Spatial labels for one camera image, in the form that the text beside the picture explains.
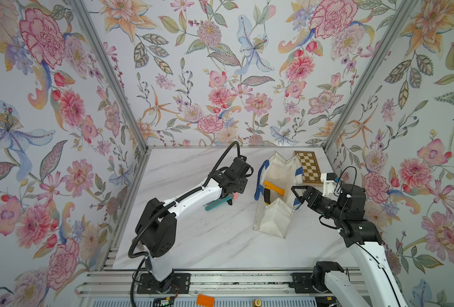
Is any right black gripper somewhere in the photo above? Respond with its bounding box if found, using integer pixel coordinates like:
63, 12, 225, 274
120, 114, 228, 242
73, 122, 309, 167
293, 187, 347, 225

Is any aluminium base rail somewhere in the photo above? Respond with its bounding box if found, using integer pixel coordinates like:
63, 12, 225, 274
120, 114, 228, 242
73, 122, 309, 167
75, 270, 374, 298

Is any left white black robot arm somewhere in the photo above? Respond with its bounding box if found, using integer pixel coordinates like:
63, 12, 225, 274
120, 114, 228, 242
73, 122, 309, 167
128, 156, 253, 293

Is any black corrugated cable conduit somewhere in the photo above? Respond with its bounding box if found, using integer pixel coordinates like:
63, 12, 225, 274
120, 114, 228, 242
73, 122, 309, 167
128, 141, 243, 258

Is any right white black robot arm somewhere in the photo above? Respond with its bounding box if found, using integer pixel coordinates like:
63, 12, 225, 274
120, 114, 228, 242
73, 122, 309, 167
291, 184, 407, 306

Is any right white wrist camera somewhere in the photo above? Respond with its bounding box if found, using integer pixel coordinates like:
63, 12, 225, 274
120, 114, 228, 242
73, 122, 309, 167
320, 173, 338, 197

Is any white Doraemon canvas pouch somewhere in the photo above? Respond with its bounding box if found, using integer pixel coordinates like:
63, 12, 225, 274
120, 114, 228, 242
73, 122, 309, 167
253, 152, 302, 239

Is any orange tag on rail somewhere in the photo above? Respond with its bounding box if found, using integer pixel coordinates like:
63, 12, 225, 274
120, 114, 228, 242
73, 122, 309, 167
196, 294, 215, 307

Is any teal art knife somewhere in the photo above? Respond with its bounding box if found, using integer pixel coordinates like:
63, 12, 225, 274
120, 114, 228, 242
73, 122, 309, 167
205, 194, 233, 211

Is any black yellow utility knife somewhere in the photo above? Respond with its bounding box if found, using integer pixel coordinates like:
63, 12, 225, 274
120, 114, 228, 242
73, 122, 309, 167
263, 189, 272, 206

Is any wooden chessboard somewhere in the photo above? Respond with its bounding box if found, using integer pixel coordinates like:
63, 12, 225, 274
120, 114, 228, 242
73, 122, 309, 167
294, 151, 322, 186

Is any yellow slim art knife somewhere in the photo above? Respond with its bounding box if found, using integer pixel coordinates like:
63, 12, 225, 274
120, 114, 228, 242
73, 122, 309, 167
264, 181, 285, 196

